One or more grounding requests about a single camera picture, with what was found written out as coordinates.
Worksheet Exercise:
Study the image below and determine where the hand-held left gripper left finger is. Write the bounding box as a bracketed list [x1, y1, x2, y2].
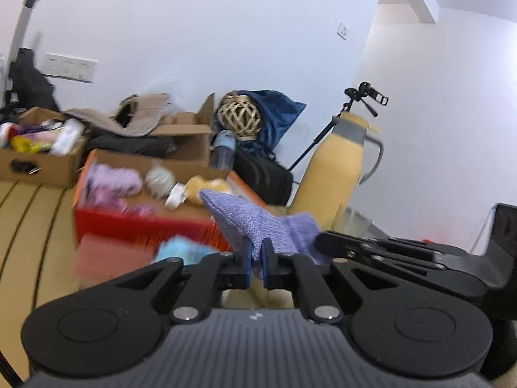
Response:
[115, 238, 253, 324]

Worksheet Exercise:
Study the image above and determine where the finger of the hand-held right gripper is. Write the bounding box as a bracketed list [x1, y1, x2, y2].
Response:
[314, 230, 473, 260]
[331, 251, 503, 302]

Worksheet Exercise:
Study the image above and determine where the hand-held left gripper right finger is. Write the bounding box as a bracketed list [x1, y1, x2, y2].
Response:
[262, 238, 408, 325]

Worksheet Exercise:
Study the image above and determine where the purple knitted sock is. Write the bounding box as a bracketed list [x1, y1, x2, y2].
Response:
[199, 189, 332, 267]

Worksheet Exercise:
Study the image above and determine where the yellow knitted plush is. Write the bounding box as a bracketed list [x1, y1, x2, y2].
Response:
[184, 175, 233, 208]

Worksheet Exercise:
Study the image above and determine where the red cardboard box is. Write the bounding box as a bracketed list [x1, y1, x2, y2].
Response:
[72, 149, 280, 253]

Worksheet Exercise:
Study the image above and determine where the clear plastic ball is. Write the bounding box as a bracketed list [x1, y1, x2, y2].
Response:
[145, 165, 177, 199]

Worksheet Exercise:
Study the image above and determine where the lavender fuzzy cloth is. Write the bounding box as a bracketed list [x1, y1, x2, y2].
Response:
[86, 164, 144, 207]

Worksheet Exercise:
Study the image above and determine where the clear glass cup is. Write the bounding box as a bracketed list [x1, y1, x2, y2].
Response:
[332, 206, 375, 238]

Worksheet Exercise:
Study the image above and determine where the blue fluffy toy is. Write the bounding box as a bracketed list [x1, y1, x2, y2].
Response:
[155, 236, 203, 264]

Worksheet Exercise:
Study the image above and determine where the black suitcase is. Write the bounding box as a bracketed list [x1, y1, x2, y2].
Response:
[232, 145, 294, 208]

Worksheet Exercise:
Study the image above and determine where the yellow thermos jug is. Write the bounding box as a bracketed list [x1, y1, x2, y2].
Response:
[290, 113, 385, 233]

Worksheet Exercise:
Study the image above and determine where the blue water bottle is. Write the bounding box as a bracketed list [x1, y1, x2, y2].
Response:
[210, 129, 237, 170]

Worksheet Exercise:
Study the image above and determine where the large open cardboard box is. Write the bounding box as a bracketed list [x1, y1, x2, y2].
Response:
[64, 92, 217, 169]

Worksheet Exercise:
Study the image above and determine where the wicker ball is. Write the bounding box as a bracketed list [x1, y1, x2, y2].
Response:
[217, 92, 261, 142]

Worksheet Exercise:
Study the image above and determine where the dark blue cloth bag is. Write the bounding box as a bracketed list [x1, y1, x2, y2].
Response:
[233, 90, 308, 163]

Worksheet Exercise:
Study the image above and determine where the black clothing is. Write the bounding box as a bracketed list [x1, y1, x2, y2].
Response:
[86, 133, 177, 159]

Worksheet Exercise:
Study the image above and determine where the small brown cardboard box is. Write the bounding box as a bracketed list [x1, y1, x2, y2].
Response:
[0, 107, 89, 189]

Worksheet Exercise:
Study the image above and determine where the yellow packet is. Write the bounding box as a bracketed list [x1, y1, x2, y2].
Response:
[10, 133, 54, 155]

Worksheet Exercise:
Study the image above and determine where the black bag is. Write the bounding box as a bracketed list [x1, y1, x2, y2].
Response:
[9, 47, 61, 113]

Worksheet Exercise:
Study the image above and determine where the black camera tripod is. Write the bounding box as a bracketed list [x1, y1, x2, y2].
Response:
[288, 81, 390, 171]

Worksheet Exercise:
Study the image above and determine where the white wall socket strip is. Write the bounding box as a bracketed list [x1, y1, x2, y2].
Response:
[42, 52, 100, 84]

